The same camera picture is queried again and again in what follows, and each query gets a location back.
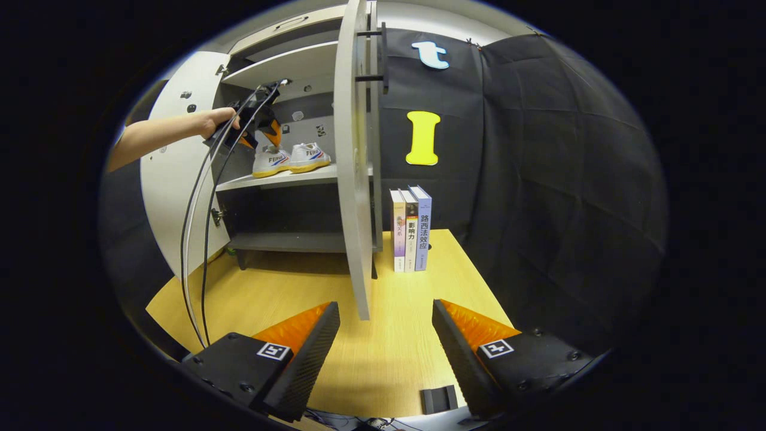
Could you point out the black spine book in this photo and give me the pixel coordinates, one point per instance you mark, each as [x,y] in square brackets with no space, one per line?
[411,239]

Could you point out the white spine book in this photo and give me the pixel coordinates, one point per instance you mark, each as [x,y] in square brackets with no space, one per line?
[398,239]

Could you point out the white shoe cabinet door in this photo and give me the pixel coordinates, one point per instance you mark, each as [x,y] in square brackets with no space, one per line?
[173,197]
[353,209]

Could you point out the white shoe cabinet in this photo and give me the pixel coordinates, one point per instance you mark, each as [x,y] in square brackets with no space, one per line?
[287,239]

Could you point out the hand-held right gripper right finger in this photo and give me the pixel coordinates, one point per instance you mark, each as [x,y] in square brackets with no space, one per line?
[461,365]

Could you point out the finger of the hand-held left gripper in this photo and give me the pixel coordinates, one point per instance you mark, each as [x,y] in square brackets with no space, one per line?
[273,131]
[248,139]

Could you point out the white canvas shoe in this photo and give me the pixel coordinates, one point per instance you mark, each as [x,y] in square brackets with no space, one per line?
[269,164]
[311,158]

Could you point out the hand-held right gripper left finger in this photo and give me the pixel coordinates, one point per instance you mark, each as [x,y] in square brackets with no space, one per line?
[308,365]

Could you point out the blue spine book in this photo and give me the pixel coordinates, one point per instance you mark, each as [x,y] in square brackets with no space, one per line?
[423,233]

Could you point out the black table bracket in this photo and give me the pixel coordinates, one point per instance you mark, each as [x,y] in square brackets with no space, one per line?
[440,400]

